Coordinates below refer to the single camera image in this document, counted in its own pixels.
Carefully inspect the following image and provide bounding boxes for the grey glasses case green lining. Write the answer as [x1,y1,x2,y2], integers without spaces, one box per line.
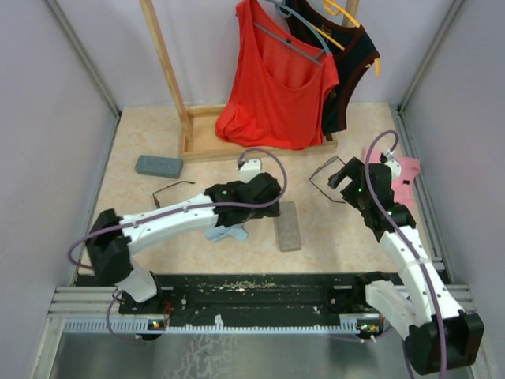
[274,201,302,253]

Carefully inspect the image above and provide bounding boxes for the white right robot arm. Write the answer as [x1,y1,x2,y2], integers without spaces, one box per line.
[328,157,484,375]

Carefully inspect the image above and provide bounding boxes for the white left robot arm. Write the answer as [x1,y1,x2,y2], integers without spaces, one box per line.
[85,173,286,313]

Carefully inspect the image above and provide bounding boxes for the folded pink t-shirt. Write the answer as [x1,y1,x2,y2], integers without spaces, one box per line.
[370,148,421,210]

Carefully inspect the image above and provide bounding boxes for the light blue cleaning cloth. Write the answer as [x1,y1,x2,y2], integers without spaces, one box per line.
[204,224,248,242]

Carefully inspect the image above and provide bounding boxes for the wooden clothes rack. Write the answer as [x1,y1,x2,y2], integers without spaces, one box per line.
[139,1,360,163]

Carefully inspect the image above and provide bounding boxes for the blue-grey glasses case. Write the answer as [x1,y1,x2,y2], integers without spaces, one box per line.
[135,155,184,178]

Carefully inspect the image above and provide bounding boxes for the red tank top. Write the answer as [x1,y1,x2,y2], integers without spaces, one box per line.
[215,1,339,150]

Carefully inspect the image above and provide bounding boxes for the black maroon-trimmed tank top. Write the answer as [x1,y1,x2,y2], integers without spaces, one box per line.
[289,1,380,135]

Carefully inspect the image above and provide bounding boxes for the grey clothes hanger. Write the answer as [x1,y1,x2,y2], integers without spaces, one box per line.
[252,1,333,66]

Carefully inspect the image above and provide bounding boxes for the yellow clothes hanger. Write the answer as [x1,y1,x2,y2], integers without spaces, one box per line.
[322,0,381,78]

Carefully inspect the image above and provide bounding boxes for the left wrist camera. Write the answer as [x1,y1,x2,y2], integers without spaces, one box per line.
[238,158,263,183]

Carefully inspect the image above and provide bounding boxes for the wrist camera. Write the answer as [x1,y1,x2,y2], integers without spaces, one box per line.
[238,158,263,183]
[380,152,402,180]

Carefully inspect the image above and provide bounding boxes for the thin metal frame sunglasses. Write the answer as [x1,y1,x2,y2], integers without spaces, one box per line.
[309,155,344,205]

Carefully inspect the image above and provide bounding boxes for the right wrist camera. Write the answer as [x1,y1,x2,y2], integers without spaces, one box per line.
[380,152,402,180]

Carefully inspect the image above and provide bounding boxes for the black frame eyeglasses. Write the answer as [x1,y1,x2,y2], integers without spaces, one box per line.
[151,180,196,209]

